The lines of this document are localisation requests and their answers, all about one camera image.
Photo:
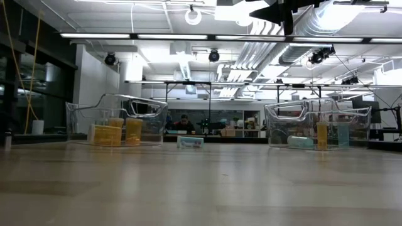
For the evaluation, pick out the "black computer monitor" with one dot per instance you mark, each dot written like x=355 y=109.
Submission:
x=376 y=113

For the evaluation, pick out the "black tripod stand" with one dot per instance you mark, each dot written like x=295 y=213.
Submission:
x=399 y=122

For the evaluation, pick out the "black ceiling track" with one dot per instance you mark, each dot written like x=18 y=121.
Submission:
x=361 y=2

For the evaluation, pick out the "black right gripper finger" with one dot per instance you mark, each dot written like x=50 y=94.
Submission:
x=274 y=18
x=273 y=9

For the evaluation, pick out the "large orange medicine bottle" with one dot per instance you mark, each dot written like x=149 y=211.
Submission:
x=134 y=132
x=116 y=121
x=106 y=135

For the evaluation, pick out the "black ceiling camera cluster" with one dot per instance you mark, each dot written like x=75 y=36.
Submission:
x=320 y=55

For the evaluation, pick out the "black gantry light bar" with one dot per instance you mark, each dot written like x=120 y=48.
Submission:
x=188 y=83

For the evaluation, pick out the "person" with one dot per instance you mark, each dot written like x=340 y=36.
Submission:
x=184 y=125

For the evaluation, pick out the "white drink bottle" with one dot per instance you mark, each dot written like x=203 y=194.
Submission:
x=7 y=141

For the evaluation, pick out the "small teal-labelled box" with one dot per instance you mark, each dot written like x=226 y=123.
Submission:
x=190 y=142

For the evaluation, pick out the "clear plastic bin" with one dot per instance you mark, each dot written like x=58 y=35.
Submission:
x=358 y=132
x=81 y=122

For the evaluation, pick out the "white cylindrical container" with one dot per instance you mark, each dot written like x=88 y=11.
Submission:
x=37 y=128

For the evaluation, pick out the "silver ventilation duct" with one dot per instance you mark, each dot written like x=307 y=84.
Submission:
x=298 y=50

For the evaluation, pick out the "small black ceiling spotlight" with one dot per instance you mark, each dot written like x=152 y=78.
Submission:
x=350 y=81

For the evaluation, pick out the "small teal medicine bottle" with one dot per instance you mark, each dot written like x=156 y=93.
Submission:
x=343 y=136
x=300 y=142

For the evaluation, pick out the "long linear ceiling light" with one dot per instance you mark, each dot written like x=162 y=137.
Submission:
x=166 y=36

